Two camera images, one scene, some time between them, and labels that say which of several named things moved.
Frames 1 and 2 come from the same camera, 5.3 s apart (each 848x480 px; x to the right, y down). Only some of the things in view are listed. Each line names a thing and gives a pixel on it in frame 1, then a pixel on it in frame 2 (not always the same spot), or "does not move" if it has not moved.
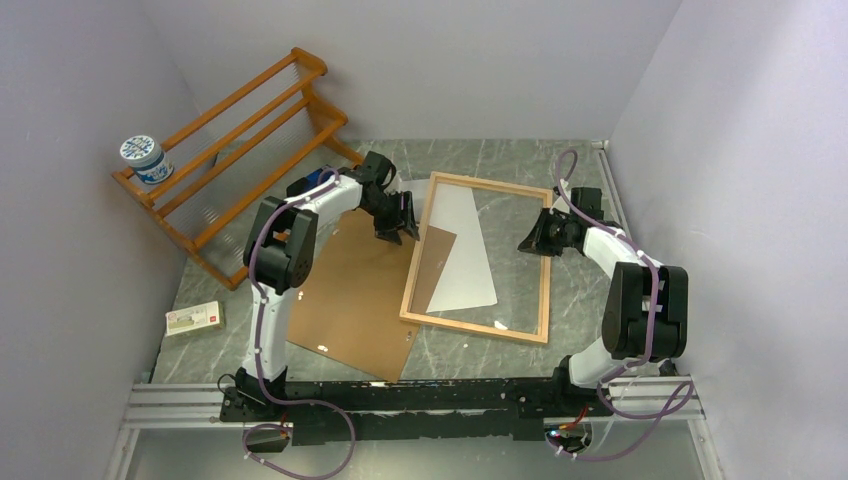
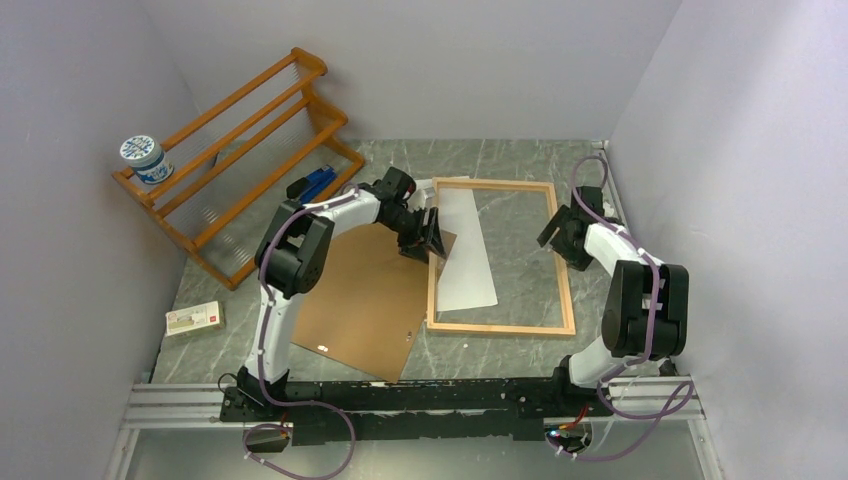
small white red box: (201, 317) does not move
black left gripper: (389, 230) → (428, 236)
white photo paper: (466, 280) does not move
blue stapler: (298, 184) does not move
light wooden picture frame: (469, 182) → (433, 325)
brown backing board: (351, 310) does not move
